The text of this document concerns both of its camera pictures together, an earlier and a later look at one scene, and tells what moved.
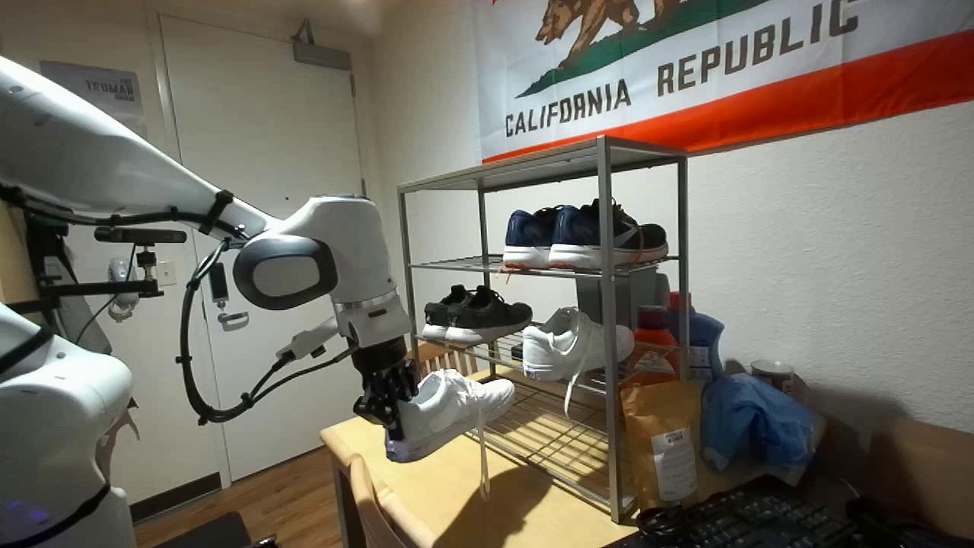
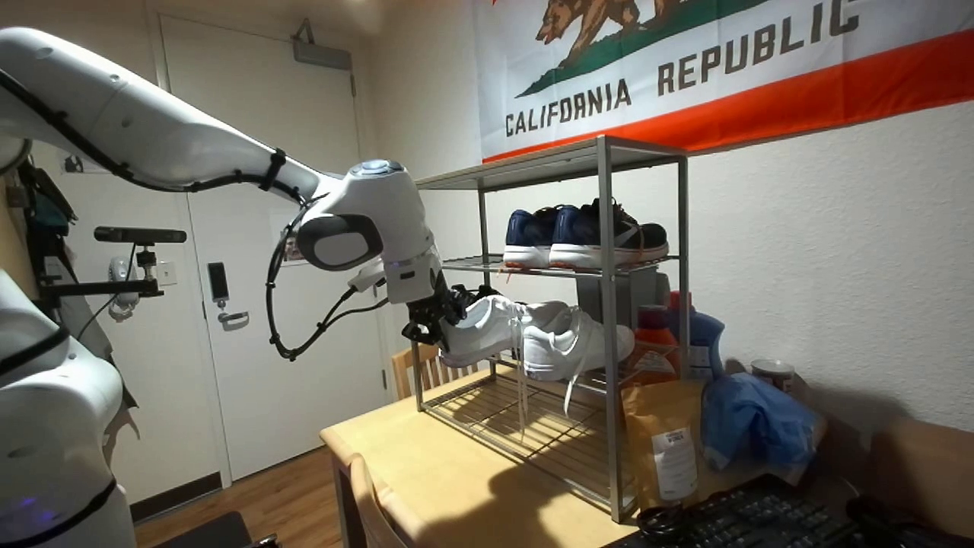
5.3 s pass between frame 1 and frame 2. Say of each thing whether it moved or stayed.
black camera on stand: stayed
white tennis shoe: moved
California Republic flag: stayed
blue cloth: stayed
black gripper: moved
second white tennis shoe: stayed
